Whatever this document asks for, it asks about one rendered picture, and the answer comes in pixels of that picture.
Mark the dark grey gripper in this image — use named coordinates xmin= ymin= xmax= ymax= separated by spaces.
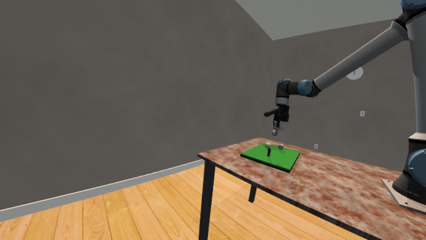
xmin=273 ymin=104 xmax=289 ymax=136

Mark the green golf mat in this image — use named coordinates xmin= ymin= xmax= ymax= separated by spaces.
xmin=240 ymin=143 xmax=300 ymax=173

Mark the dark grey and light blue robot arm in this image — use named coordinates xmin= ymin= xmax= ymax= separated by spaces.
xmin=275 ymin=0 xmax=426 ymax=205

